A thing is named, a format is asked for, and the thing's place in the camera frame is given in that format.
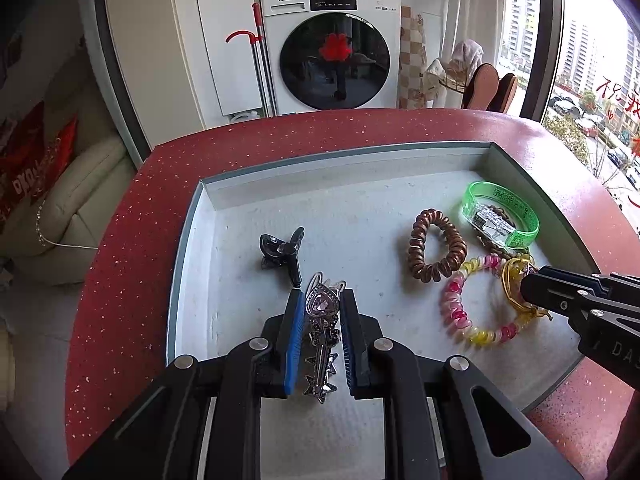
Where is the person's right forearm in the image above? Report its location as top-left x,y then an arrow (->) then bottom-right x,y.
606,400 -> 640,480

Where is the pale yellow bag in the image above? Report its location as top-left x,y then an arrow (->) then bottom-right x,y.
424,58 -> 468,109

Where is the pink yellow spiral hair tie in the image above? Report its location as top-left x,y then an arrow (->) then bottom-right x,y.
440,254 -> 538,350

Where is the white curtain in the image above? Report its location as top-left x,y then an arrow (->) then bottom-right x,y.
442,0 -> 508,76

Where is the red-handled mop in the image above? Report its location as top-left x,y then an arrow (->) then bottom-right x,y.
225,2 -> 277,118

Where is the brown round-back chair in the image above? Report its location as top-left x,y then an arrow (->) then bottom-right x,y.
462,62 -> 500,111
492,72 -> 518,114

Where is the green translucent bracelet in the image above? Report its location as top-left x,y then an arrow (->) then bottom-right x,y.
461,181 -> 541,253

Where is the pale cloth on chair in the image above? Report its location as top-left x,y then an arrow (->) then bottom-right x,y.
447,39 -> 485,79

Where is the white tall cabinet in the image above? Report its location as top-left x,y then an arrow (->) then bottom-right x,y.
192,0 -> 266,117

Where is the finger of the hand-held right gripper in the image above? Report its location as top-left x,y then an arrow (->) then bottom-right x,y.
519,271 -> 609,317
539,265 -> 617,284

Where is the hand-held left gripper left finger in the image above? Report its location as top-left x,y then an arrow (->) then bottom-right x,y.
62,289 -> 306,480

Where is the silver heart hair clip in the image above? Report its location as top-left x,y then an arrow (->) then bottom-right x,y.
302,271 -> 347,405

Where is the white cable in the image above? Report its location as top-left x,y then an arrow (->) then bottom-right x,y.
35,199 -> 99,252

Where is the black hair claw clip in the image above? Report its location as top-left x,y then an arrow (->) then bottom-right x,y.
259,226 -> 306,289

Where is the red embroidered cushion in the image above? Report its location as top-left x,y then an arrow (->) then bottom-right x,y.
27,115 -> 79,196

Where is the grey shallow tray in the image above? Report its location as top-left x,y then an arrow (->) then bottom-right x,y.
166,141 -> 615,480

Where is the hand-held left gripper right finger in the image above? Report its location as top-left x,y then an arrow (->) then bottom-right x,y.
340,287 -> 586,480

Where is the brown spiral hair tie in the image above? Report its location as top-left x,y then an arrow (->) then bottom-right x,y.
407,208 -> 468,282

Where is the white front-load washing machine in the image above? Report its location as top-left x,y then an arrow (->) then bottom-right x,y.
257,0 -> 403,117

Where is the red flower sticker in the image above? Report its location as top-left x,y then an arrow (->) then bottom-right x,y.
320,32 -> 352,62

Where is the checkered folded board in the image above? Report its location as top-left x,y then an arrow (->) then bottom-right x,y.
397,6 -> 429,109

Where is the brown chain bracelet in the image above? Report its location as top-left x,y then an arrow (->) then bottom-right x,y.
472,205 -> 517,262

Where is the red printed cushion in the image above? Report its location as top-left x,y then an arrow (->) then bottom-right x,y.
0,102 -> 46,221

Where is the cream leather sofa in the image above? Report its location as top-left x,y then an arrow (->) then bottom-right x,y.
0,50 -> 138,286

